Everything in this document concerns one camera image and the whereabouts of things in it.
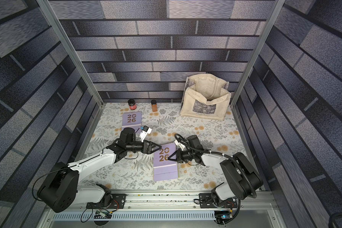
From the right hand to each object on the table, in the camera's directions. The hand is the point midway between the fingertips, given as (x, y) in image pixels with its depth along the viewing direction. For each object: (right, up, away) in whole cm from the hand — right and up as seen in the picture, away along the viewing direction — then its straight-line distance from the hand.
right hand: (168, 158), depth 83 cm
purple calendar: (-2, -6, -2) cm, 7 cm away
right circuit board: (+27, -26, -13) cm, 40 cm away
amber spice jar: (-12, +34, +27) cm, 45 cm away
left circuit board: (-35, -25, -12) cm, 45 cm away
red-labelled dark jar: (-30, +35, +28) cm, 54 cm away
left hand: (-6, +8, -5) cm, 11 cm away
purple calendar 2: (-29, +22, +25) cm, 44 cm away
